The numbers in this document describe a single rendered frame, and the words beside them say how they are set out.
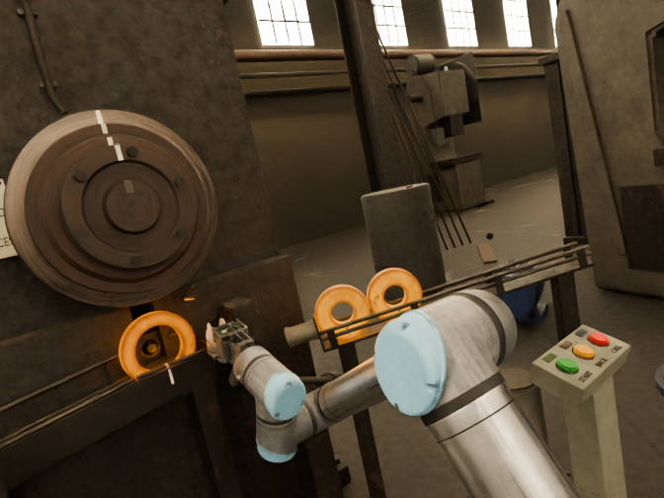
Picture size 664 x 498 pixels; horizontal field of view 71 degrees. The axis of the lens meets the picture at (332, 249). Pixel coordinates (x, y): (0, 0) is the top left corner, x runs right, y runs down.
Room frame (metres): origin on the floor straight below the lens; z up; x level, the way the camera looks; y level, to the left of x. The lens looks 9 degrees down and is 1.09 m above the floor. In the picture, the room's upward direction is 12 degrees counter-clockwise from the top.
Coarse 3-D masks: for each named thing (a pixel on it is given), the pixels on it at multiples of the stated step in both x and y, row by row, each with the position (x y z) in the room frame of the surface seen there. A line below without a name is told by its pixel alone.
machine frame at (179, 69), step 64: (0, 0) 1.19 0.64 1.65; (64, 0) 1.27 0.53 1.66; (128, 0) 1.36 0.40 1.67; (192, 0) 1.47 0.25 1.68; (0, 64) 1.17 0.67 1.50; (64, 64) 1.25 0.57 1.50; (128, 64) 1.34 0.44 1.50; (192, 64) 1.44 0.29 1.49; (0, 128) 1.14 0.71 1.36; (192, 128) 1.42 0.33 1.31; (256, 192) 1.51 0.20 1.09; (256, 256) 1.48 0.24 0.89; (0, 320) 1.08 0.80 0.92; (64, 320) 1.15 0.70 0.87; (128, 320) 1.18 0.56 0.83; (192, 320) 1.28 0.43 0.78; (0, 384) 1.01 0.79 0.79; (64, 384) 1.08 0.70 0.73; (128, 448) 1.13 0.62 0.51; (192, 448) 1.22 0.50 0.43; (256, 448) 1.33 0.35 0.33
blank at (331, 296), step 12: (336, 288) 1.28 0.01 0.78; (348, 288) 1.28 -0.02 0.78; (324, 300) 1.27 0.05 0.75; (336, 300) 1.27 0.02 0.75; (348, 300) 1.28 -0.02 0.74; (360, 300) 1.28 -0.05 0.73; (324, 312) 1.27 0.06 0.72; (360, 312) 1.28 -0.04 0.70; (324, 324) 1.27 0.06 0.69; (336, 324) 1.27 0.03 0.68; (360, 324) 1.28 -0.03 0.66; (348, 336) 1.27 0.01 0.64
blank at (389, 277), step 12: (384, 276) 1.28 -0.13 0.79; (396, 276) 1.28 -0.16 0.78; (408, 276) 1.28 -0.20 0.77; (372, 288) 1.28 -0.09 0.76; (384, 288) 1.28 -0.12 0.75; (408, 288) 1.28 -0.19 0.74; (420, 288) 1.28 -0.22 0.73; (372, 300) 1.28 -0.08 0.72; (408, 300) 1.28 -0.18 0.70; (396, 312) 1.28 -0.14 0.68
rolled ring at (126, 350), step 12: (156, 312) 1.16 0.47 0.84; (168, 312) 1.17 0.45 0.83; (132, 324) 1.13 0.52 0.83; (144, 324) 1.13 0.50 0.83; (156, 324) 1.15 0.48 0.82; (168, 324) 1.17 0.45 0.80; (180, 324) 1.18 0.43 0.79; (132, 336) 1.11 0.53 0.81; (180, 336) 1.19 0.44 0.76; (192, 336) 1.20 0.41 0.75; (120, 348) 1.11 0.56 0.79; (132, 348) 1.11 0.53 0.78; (180, 348) 1.20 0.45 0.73; (192, 348) 1.19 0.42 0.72; (120, 360) 1.11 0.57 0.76; (132, 360) 1.11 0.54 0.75; (132, 372) 1.10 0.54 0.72; (144, 372) 1.12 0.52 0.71
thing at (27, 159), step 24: (72, 120) 1.09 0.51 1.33; (96, 120) 1.12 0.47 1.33; (120, 120) 1.15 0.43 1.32; (144, 120) 1.19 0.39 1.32; (48, 144) 1.06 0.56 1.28; (24, 168) 1.02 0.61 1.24; (24, 192) 1.02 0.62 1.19; (24, 216) 1.01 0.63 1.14; (216, 216) 1.26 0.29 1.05; (24, 240) 1.00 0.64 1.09; (48, 264) 1.02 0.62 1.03; (192, 264) 1.20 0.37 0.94; (72, 288) 1.04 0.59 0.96; (168, 288) 1.16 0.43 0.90
